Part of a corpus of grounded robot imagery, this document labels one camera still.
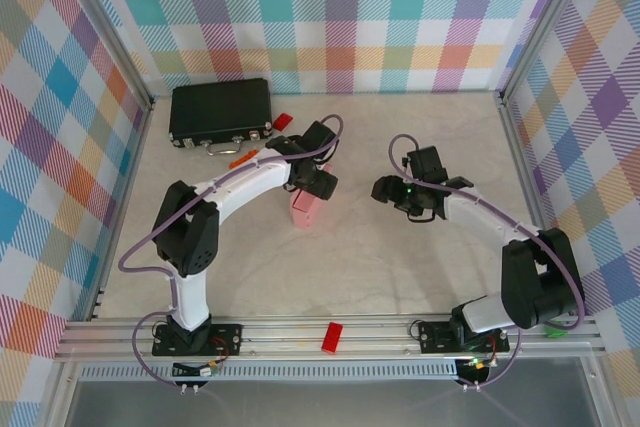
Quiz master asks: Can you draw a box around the red toy brick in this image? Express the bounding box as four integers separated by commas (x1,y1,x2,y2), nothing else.
320,321,346,354

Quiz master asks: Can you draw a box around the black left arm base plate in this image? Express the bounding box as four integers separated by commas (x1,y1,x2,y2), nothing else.
151,322,244,358

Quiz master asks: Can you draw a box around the grey metal panel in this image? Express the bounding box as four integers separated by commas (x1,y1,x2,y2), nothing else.
49,360,619,427

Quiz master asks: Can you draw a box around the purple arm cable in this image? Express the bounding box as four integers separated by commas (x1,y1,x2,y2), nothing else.
388,134,587,393
118,114,346,391

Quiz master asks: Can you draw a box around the pink paper box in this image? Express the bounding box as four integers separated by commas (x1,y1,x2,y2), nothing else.
289,161,335,231

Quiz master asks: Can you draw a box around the aluminium frame post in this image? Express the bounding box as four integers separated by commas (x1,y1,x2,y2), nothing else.
497,0,596,103
57,0,156,108

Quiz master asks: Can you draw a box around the black carry case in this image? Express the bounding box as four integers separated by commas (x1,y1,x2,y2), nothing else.
168,77,274,157

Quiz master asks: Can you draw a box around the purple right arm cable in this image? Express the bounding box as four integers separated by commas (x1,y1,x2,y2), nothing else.
388,134,587,393

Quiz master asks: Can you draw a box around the orange toy piece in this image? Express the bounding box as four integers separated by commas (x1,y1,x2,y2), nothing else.
228,149,262,172

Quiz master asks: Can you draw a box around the slotted grey cable duct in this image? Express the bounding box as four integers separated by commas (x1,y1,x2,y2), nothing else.
79,364,461,383

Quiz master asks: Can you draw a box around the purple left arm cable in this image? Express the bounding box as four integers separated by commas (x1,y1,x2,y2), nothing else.
118,114,346,391

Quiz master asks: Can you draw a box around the aluminium side rail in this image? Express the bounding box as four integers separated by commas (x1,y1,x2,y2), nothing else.
87,96,155,322
497,91,571,317

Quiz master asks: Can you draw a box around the black round connector board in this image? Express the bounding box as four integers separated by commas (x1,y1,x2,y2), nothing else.
172,359,224,392
457,356,494,392

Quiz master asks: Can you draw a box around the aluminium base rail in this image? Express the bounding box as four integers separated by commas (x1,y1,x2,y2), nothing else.
53,314,606,363

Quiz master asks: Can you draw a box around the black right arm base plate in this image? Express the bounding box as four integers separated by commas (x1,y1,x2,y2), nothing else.
417,319,511,354

